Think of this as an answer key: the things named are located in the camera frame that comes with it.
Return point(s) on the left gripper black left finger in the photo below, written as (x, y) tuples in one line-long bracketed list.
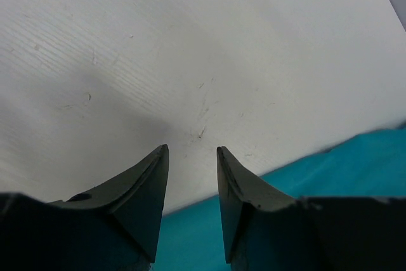
[(113, 226)]

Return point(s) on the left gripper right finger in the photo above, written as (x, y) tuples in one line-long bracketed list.
[(266, 229)]

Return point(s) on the teal t shirt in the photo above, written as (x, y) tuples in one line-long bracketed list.
[(368, 164)]

